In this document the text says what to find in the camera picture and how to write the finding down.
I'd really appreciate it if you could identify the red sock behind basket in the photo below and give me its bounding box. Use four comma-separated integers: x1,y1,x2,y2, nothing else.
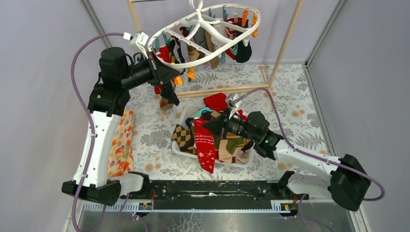
203,93,228,112

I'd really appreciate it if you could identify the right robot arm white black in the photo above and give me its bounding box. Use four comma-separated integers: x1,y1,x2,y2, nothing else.
203,110,371,211

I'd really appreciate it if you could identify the brown argyle sock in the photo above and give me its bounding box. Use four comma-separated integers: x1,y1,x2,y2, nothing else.
171,124,196,154

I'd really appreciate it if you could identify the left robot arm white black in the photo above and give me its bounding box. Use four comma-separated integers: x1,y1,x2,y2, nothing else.
61,47,180,206

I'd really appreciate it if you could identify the white round clip hanger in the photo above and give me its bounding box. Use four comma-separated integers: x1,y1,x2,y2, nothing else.
147,0,261,69

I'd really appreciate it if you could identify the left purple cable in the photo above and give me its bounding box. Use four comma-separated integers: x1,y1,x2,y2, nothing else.
70,32,132,232

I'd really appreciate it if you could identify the red snowflake christmas sock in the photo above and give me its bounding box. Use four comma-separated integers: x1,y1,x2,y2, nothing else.
193,118,216,174

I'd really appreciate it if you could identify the patchwork brown green sock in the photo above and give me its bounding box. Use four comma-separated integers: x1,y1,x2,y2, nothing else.
218,136,254,165

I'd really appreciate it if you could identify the floral grey table mat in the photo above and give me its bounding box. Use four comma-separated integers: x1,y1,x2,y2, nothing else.
127,64,328,180

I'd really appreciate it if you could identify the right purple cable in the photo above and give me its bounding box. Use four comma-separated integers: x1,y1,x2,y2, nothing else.
234,87,386,232

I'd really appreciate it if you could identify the purple cable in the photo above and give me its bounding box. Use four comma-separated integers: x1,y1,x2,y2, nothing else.
234,87,386,232
70,32,132,232

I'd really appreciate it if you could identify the orange leaf patterned cloth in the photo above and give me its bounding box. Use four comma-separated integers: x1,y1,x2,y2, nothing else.
107,110,134,177

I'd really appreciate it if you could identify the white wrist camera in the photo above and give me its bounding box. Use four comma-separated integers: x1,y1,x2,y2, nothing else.
225,93,241,118
123,31,149,58

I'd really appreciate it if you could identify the red hanging sock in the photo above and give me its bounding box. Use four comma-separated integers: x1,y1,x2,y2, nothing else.
154,45,171,63

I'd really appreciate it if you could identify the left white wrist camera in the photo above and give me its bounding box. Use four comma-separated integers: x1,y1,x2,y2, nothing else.
123,31,149,58

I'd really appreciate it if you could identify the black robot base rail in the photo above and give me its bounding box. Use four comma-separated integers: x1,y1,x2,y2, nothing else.
130,180,309,212

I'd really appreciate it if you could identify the dark navy sock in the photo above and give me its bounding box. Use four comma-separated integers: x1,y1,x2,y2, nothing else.
235,18,252,63

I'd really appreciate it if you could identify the white laundry basket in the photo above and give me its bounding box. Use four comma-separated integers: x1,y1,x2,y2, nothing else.
171,103,258,168

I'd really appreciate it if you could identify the wooden drying rack frame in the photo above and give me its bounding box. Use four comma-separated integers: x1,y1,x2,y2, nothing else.
127,0,306,122

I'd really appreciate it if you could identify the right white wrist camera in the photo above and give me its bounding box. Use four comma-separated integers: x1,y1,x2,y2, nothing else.
225,93,241,118

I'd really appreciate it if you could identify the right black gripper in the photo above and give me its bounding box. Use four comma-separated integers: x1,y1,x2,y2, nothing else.
203,107,259,142

